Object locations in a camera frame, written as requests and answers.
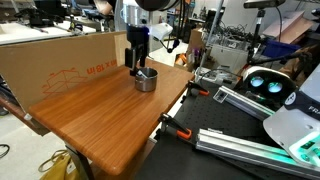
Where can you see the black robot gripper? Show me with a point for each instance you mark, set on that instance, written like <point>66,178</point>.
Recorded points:
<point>137,53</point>

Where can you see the white marker with black cap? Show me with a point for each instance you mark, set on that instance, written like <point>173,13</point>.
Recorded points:
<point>141,74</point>

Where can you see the white Franka robot base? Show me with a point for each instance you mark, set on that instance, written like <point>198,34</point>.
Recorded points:
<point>296,125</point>

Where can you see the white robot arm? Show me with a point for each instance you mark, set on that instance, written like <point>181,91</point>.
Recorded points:
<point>140,13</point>

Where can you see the small steel pot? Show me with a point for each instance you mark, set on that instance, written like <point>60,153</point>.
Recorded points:
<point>146,85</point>

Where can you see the near orange black clamp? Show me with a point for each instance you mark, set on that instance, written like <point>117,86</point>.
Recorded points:
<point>169,121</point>

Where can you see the orange black clamp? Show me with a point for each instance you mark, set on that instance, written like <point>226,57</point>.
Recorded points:
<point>193,85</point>
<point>169,121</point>

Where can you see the far orange black clamp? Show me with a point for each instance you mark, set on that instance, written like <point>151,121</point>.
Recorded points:
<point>193,85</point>

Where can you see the brown cardboard box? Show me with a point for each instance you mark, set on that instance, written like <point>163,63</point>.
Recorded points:
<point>38,70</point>

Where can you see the black perforated breadboard table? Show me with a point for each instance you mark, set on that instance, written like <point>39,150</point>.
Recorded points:
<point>174,158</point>

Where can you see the blue plastic bin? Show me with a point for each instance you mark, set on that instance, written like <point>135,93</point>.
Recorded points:
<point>275,49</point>

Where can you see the white VR headset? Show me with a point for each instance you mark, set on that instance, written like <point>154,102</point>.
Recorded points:
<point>267,87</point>

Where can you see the yellow bag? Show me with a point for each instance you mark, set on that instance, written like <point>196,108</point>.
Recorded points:
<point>59,167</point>

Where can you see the far aluminium extrusion rail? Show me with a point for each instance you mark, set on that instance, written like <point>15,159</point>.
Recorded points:
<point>245,104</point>

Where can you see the aluminium extrusion rail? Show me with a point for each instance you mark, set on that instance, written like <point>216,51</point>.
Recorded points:
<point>245,104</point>
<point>254,153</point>

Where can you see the near aluminium extrusion rail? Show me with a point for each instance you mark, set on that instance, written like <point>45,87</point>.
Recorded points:
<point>254,153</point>

